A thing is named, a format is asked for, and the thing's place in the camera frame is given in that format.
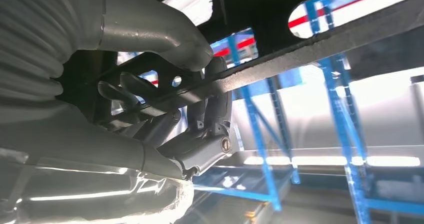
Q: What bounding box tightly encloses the white vehicle with red stripe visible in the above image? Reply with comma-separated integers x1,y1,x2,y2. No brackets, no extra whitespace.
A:
115,0,424,167

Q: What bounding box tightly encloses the blue metal shelf rack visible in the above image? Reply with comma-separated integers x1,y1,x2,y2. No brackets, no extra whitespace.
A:
192,30,303,214
304,0,424,224

